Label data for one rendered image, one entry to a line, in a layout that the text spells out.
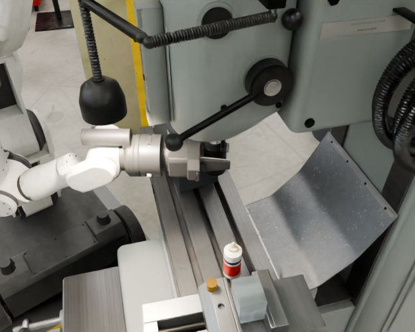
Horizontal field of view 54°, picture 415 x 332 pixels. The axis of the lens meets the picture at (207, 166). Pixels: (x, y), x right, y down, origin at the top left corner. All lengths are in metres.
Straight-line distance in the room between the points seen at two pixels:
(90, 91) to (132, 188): 1.97
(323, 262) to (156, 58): 0.65
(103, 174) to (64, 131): 2.35
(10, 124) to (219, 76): 0.80
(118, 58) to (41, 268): 1.46
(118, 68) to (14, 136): 1.41
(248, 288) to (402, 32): 0.50
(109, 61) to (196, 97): 1.99
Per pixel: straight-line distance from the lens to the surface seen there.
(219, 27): 0.49
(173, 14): 0.61
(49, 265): 1.55
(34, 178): 0.95
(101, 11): 0.55
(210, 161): 0.82
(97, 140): 0.82
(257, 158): 2.78
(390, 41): 0.72
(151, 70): 0.69
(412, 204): 0.96
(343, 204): 1.08
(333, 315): 1.26
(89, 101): 0.64
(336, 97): 0.72
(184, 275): 0.99
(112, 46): 2.57
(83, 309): 1.22
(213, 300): 0.83
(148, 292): 1.10
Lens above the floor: 1.77
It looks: 41 degrees down
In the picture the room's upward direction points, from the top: straight up
